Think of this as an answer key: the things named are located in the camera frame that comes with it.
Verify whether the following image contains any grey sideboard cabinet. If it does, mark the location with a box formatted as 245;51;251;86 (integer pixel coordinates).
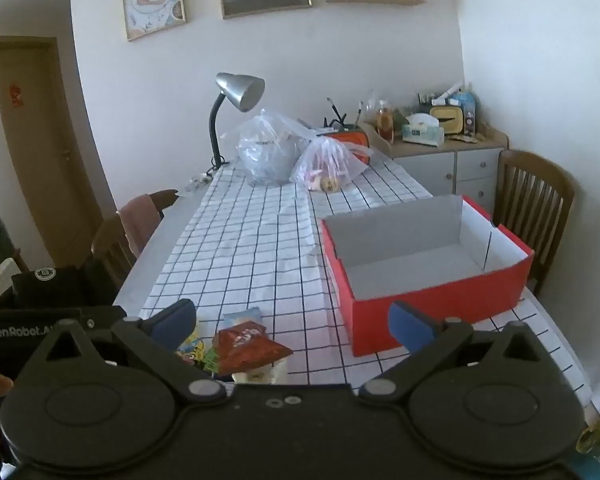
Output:
360;120;510;221

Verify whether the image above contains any tissue box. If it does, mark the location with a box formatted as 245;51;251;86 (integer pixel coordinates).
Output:
402;114;446;147

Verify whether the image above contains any wooden wall shelf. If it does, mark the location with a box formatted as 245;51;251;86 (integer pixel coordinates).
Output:
325;0;426;7

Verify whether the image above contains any blue carton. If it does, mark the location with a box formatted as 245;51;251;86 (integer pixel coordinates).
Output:
450;91;481;136

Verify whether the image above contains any small clear plastic bag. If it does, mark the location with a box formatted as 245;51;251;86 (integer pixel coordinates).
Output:
290;135;376;193

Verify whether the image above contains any orange case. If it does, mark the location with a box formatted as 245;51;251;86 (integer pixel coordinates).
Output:
322;129;371;163

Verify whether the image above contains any red-brown snack packet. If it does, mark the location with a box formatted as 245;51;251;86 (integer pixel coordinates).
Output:
212;322;293;376

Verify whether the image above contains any white checkered tablecloth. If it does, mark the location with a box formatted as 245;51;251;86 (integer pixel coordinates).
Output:
139;152;595;408

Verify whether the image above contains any brown door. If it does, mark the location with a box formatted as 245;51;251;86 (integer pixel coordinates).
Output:
0;35;106;271

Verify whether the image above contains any large clear plastic bag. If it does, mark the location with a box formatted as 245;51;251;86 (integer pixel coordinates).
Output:
221;109;326;187

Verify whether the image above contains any light blue snack packet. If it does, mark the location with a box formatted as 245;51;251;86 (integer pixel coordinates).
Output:
221;308;263;333

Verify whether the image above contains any amber bottle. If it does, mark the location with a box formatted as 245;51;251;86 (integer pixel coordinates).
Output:
376;101;395;142

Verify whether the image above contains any wooden chair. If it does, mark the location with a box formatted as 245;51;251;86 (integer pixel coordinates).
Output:
91;189;180;286
492;149;576;296

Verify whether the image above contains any red cardboard box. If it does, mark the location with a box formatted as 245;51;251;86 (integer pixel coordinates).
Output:
320;194;536;358

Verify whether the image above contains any black cloth with round logo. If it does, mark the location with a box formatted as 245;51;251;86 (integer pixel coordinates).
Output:
0;265;123;311

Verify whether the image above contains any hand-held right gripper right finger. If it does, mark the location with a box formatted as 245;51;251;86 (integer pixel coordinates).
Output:
357;301;563;405

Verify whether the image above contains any white power strip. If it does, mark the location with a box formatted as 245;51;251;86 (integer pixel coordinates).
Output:
184;169;216;192

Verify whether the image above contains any yellow cartoon snack packet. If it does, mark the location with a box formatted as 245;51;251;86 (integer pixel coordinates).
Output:
176;332;216;368

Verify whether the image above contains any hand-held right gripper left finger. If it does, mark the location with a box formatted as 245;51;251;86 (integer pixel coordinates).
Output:
30;299;229;406

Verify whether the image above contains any silver desk lamp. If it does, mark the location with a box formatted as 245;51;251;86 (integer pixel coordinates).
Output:
207;72;266;170

